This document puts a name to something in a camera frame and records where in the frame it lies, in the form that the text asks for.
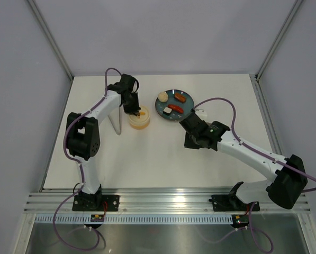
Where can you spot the small black white sushi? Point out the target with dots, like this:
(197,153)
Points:
(167,111)

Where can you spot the left aluminium frame post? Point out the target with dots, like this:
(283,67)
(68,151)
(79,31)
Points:
(39,17)

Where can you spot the aluminium frame post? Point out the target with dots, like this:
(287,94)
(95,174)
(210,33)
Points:
(39,17)
(295,9)

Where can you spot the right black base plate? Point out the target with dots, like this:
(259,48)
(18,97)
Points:
(221,202)

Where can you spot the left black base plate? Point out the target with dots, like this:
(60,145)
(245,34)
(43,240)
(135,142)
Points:
(112,202)

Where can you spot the aluminium front rail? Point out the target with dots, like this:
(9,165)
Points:
(136,200)

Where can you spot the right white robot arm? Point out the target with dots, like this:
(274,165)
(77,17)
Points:
(284,177)

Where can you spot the blue ceramic plate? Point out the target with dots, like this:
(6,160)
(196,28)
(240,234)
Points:
(187,106)

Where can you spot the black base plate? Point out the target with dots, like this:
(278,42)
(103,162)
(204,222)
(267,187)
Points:
(112,202)
(221,202)

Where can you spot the white slotted cable duct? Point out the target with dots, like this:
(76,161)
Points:
(137,219)

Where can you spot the yellow lunch box container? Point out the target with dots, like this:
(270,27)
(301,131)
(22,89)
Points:
(140,126)

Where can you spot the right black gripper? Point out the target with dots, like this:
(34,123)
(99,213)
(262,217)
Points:
(188,144)

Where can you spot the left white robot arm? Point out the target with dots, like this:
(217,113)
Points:
(82,137)

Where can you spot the yellow lunch box lid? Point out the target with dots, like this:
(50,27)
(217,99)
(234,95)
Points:
(143,118)

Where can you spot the red sausage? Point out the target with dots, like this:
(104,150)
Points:
(176,108)

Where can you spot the brown roasted meat piece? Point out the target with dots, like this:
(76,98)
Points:
(179,97)

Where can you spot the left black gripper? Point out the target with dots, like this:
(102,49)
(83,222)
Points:
(134,109)

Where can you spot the right aluminium frame post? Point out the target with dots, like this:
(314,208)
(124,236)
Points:
(295,9)

